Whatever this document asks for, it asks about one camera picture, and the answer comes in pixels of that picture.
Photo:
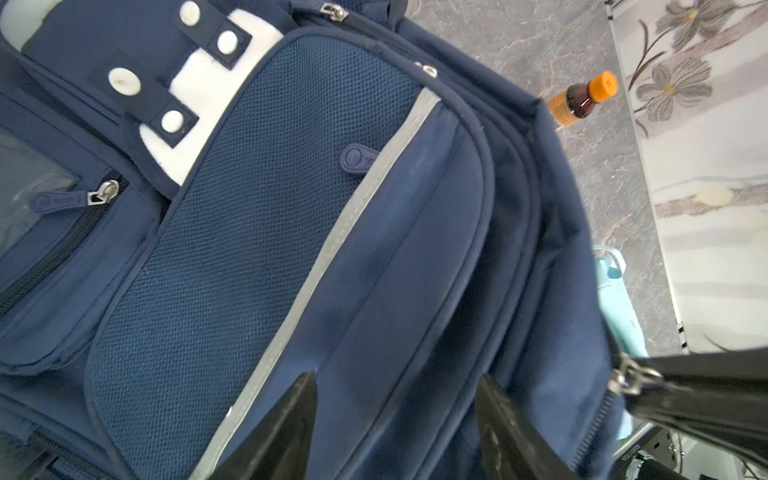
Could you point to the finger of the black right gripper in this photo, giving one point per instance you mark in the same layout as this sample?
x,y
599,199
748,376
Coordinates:
x,y
719,398

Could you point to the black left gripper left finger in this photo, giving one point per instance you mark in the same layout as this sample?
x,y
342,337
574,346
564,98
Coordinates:
x,y
279,447

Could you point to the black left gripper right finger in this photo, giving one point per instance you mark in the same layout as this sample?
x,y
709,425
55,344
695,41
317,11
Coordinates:
x,y
511,447

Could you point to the navy blue student backpack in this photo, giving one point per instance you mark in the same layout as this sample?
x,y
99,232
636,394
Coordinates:
x,y
202,201

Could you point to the light teal pencil pouch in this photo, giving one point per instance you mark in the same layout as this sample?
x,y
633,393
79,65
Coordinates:
x,y
620,316

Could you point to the brown bottle with orange cap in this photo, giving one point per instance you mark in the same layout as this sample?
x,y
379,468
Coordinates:
x,y
577,102

